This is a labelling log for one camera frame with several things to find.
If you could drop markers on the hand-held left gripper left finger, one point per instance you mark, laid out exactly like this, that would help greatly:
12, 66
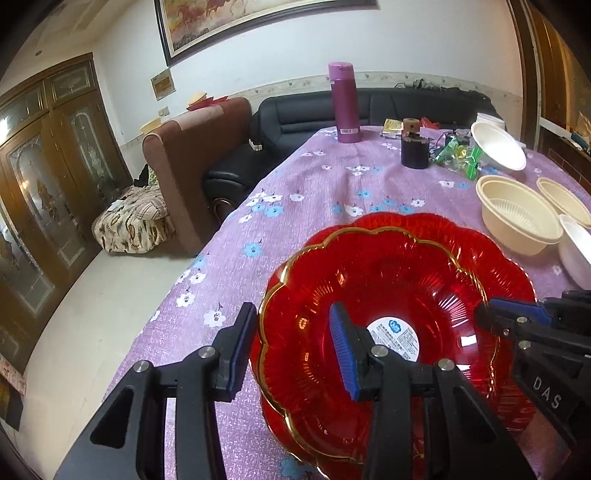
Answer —
242, 346

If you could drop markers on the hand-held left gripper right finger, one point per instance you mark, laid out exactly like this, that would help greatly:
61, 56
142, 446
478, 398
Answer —
341, 350

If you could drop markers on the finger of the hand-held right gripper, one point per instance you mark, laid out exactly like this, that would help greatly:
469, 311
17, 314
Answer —
503, 323
521, 309

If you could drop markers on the white foam bowl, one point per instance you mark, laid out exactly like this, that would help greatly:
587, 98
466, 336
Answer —
498, 145
576, 254

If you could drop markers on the cream plastic strainer bowl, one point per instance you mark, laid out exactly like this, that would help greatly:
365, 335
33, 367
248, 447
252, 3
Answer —
517, 230

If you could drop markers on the green snack packet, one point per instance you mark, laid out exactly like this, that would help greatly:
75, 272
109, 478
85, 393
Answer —
471, 167
450, 150

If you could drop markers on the patterned cushioned stool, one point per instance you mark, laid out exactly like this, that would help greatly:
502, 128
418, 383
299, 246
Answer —
131, 221

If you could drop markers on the brown tiled counter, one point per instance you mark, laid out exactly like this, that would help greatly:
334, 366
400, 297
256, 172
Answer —
563, 147

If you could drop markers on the black jar wooden lid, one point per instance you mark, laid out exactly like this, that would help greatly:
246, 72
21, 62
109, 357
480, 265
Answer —
414, 152

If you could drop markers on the brown armchair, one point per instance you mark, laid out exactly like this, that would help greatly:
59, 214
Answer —
184, 152

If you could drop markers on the red packet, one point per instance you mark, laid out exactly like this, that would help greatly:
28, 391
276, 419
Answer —
427, 123

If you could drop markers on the black leather sofa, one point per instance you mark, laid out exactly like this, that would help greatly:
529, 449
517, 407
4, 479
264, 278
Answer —
300, 115

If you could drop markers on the purple thermos bottle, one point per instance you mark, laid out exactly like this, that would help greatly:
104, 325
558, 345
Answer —
345, 101

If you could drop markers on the wooden glass-door cabinet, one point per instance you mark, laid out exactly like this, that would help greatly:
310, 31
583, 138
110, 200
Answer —
55, 161

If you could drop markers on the wooden doorway frame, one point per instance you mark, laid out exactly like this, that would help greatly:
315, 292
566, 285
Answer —
526, 69

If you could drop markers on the small wall plaque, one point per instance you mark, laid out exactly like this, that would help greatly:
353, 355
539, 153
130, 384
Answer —
163, 84

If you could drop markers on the framed wall painting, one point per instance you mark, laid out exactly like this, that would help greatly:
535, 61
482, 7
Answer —
240, 23

